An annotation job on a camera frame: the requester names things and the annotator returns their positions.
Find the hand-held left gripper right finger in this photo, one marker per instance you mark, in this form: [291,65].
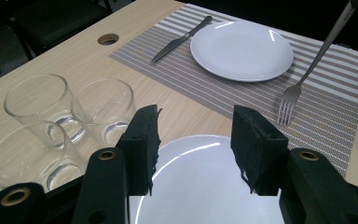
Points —
[258,149]

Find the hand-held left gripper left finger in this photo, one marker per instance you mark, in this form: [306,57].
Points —
[141,152]

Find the clear drinking glass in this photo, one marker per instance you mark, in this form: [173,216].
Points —
[105,105]
[34,96]
[21,155]

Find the white round plate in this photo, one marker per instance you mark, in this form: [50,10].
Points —
[199,186]
[242,49]

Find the metal fork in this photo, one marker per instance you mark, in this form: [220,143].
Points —
[315,59]

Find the metal table knife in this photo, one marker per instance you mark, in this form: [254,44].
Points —
[180,40]

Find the striped woven placemat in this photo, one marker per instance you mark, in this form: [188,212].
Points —
[323,93]

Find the black folding chair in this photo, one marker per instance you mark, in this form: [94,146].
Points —
[59,21]

